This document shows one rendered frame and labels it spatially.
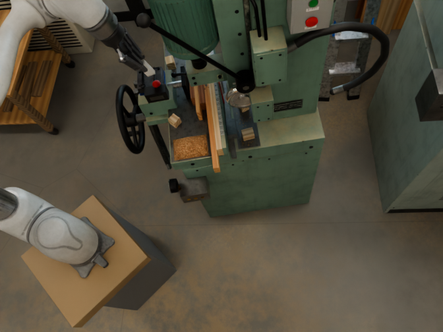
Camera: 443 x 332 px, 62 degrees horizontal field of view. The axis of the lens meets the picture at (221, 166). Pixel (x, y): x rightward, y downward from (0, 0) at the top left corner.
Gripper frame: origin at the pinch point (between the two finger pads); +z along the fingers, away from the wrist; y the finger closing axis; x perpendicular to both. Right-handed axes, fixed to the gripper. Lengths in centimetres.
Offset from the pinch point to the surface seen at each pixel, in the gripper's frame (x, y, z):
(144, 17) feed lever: -18.7, -13.6, -29.7
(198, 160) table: -5.7, -26.8, 23.8
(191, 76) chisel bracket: -12.7, -2.8, 8.3
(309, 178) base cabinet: -36, -22, 84
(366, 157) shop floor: -66, 0, 132
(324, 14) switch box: -58, -16, -12
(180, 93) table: -1.4, 2.7, 21.9
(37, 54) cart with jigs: 128, 110, 63
